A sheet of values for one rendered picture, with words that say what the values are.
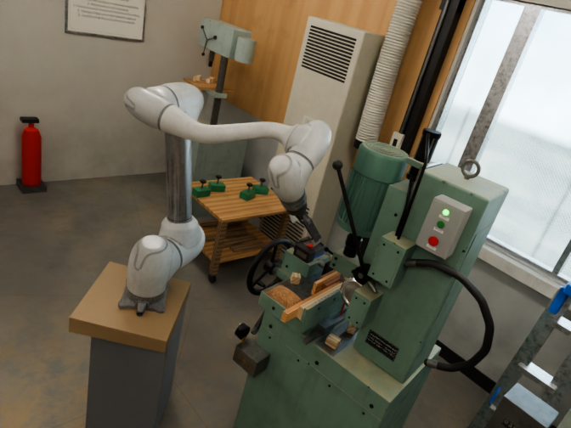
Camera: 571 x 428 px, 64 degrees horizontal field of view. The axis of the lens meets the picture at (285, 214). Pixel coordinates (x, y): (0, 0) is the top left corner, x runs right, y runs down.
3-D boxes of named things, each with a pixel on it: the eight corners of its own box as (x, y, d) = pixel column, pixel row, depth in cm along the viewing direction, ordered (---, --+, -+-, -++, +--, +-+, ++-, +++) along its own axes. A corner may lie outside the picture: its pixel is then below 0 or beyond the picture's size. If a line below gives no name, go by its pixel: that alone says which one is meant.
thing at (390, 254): (378, 267, 155) (392, 230, 149) (401, 282, 151) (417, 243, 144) (365, 275, 149) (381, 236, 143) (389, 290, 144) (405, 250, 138)
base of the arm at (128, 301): (114, 314, 175) (115, 303, 172) (127, 278, 194) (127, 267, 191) (162, 321, 179) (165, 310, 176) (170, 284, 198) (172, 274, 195)
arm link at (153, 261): (116, 284, 181) (121, 239, 170) (147, 265, 196) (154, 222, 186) (149, 304, 176) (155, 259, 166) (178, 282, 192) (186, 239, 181)
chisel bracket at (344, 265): (337, 264, 185) (343, 246, 181) (366, 282, 177) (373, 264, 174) (326, 269, 179) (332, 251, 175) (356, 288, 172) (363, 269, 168)
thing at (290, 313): (370, 269, 205) (373, 261, 203) (374, 272, 204) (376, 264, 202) (280, 320, 158) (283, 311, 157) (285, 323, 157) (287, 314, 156)
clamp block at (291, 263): (301, 258, 205) (306, 241, 201) (325, 273, 198) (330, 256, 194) (279, 267, 194) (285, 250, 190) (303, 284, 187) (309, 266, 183)
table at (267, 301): (328, 251, 223) (331, 240, 221) (381, 284, 208) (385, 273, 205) (240, 290, 178) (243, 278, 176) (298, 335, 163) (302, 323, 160)
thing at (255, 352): (245, 351, 192) (249, 336, 189) (266, 368, 186) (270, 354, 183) (231, 359, 186) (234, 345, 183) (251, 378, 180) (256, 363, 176)
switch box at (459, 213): (422, 239, 143) (442, 193, 136) (452, 255, 138) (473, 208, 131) (414, 244, 138) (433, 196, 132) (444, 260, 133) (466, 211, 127)
